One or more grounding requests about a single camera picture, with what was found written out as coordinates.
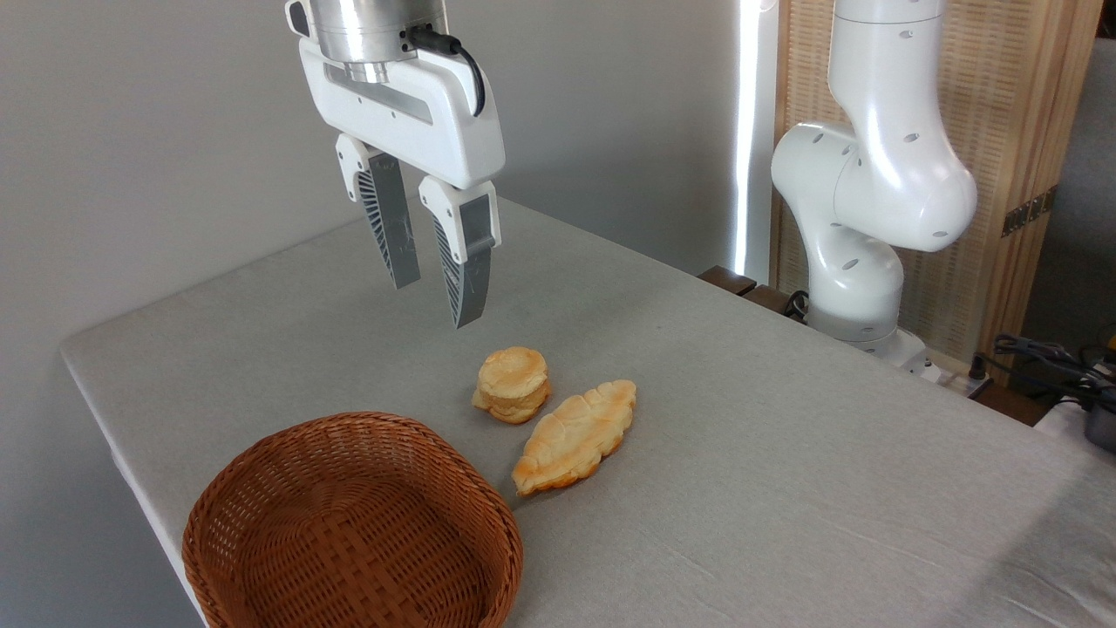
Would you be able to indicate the white vertical post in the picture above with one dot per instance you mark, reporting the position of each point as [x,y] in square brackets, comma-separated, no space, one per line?
[754,131]

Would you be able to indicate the black screen hinge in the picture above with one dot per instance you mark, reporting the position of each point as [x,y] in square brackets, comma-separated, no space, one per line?
[1029,211]

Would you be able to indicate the brown woven wicker basket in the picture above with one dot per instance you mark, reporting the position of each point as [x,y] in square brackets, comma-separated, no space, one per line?
[349,541]

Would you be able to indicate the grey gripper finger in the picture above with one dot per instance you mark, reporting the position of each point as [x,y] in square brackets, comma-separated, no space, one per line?
[471,262]
[392,218]

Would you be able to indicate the leaf-shaped flat bread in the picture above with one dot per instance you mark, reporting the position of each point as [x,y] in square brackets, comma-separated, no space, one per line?
[575,432]

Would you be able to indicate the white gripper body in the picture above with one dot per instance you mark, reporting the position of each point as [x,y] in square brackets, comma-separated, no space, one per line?
[436,122]

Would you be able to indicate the dark brown wooden block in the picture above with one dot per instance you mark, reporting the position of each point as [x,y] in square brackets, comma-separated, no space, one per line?
[741,286]

